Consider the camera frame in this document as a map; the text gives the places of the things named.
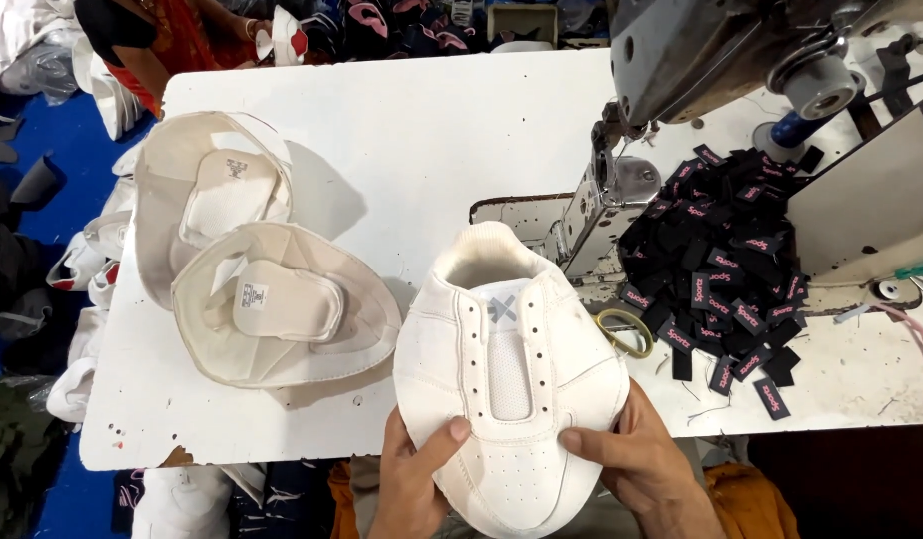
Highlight person's left hand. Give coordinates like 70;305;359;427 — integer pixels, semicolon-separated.
367;406;473;539

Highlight person's right hand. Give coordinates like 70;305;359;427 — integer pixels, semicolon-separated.
558;378;711;539

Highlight white shoe with mesh tongue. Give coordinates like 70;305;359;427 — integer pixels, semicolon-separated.
393;220;631;539

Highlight person's orange garment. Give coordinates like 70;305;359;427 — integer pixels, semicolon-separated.
326;458;802;539

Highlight yellow rubber band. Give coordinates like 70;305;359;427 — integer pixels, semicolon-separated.
595;308;655;359

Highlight pile of black woven labels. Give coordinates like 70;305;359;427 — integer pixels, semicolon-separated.
617;144;826;422

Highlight beige inside-out shoe upper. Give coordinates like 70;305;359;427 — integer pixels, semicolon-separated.
131;111;295;311
170;222;403;389

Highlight white shoe uppers under table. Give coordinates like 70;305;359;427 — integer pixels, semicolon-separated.
130;466;268;539

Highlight beige board panel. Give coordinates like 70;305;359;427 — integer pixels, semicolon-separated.
786;97;923;287

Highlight blue thread spool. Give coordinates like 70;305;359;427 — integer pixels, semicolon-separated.
753;109;837;162

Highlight heap of white shoe uppers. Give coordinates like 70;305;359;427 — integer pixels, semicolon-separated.
45;142;144;425

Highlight grey industrial sewing machine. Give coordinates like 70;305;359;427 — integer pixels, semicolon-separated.
470;0;923;315

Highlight heap of dark shoe parts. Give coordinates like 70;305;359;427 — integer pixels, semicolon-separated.
300;0;612;62

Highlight pink cord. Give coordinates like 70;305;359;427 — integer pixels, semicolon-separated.
870;303;923;384

